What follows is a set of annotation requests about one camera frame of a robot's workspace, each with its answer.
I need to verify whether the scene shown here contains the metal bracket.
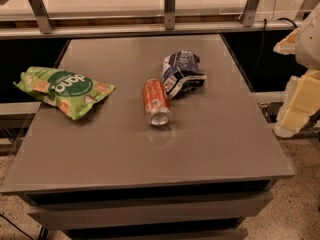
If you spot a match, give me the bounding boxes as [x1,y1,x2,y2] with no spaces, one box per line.
[28,0,53,34]
[164,0,175,30]
[240,0,260,27]

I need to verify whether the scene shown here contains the green snack bag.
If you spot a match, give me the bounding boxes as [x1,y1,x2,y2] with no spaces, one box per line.
[14,67,115,121]

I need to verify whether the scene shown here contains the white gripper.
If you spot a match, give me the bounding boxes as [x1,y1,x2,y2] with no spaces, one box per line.
[273,3,320,138]

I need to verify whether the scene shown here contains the black cable on floor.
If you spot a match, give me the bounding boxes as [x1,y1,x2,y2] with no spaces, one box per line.
[0,213,34,240]

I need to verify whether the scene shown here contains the red coke can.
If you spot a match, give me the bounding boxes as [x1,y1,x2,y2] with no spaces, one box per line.
[142,79,172,127]

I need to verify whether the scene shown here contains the right metal bracket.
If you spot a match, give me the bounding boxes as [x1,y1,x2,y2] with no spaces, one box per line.
[240,0,260,27]

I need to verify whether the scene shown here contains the left metal bracket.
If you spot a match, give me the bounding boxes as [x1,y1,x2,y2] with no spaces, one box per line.
[28,0,53,34]

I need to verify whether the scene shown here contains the grey cabinet drawer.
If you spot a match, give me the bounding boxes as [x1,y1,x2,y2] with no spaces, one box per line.
[28,191,272,230]

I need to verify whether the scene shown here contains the metal rail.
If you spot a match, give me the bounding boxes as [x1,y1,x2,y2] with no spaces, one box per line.
[0,20,294,40]

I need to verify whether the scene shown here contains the blue white chip bag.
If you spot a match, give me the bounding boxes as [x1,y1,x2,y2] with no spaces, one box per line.
[162,50,207,100]

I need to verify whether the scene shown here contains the black cable at back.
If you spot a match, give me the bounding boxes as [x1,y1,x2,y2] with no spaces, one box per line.
[251,17,298,80]

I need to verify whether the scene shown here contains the middle metal bracket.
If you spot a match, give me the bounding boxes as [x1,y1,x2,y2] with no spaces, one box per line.
[164,0,175,30]

